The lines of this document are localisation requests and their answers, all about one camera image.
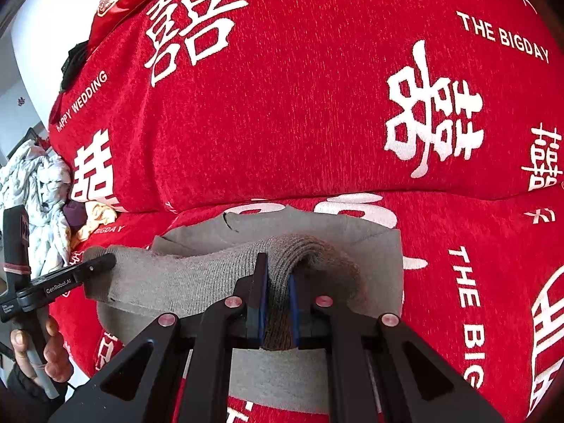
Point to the purple cloth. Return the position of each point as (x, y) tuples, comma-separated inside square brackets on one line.
[(74, 215)]

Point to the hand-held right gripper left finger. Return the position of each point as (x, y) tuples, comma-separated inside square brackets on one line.
[(263, 304)]

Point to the dark cloth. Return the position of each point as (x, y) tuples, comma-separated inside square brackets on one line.
[(74, 64)]

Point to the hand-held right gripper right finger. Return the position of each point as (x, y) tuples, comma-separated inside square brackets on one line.
[(294, 313)]

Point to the person's left hand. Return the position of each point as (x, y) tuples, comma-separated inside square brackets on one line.
[(55, 354)]

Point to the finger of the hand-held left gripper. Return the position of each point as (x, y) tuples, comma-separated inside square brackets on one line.
[(99, 265)]

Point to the grey knit sweater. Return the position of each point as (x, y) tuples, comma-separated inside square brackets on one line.
[(198, 273)]

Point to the white crumpled cloth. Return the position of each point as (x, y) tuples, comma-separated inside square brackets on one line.
[(39, 194)]

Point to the red printed sofa cover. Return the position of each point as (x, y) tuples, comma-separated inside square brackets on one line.
[(308, 119)]

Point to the pale yellow cloth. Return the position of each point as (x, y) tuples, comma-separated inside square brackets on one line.
[(100, 216)]

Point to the small red wall sticker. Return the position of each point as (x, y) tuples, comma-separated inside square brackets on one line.
[(20, 102)]

